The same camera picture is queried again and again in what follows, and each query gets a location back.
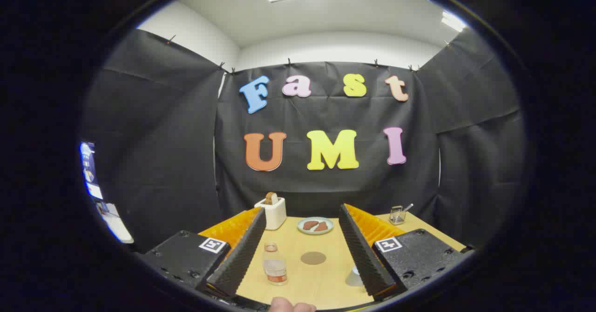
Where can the pale green plate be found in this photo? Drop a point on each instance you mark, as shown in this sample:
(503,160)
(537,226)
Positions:
(315,232)

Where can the computer monitor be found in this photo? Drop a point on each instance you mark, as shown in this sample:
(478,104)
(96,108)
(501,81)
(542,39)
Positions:
(88,167)

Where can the bread slice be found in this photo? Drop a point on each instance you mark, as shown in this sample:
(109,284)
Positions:
(271,198)

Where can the clear plastic juice bottle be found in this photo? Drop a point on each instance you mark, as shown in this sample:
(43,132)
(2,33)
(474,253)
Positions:
(275,270)

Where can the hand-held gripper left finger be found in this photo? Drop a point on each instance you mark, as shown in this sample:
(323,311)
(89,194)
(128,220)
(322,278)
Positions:
(242,256)

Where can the black backdrop cloth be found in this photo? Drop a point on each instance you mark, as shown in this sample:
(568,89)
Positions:
(326,114)

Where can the red-brown meat piece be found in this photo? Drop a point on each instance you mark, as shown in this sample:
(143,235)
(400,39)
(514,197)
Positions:
(309,225)
(322,227)

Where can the small ceiling light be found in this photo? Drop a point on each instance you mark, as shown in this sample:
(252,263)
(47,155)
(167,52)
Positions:
(453,21)

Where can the white toaster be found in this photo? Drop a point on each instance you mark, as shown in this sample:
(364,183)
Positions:
(274,215)

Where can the brown round coaster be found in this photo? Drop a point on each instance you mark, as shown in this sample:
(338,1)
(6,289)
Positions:
(313,258)

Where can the white desk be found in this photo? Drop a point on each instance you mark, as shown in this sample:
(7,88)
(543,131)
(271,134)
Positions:
(116,226)

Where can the white spoon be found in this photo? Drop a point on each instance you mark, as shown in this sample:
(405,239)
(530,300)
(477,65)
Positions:
(408,207)

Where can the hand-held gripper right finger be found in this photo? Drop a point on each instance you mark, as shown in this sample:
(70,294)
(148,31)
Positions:
(363,251)

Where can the white cup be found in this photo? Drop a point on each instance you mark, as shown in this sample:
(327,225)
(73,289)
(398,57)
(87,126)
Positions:
(354,278)

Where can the wooden table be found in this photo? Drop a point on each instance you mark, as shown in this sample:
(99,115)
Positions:
(321,286)

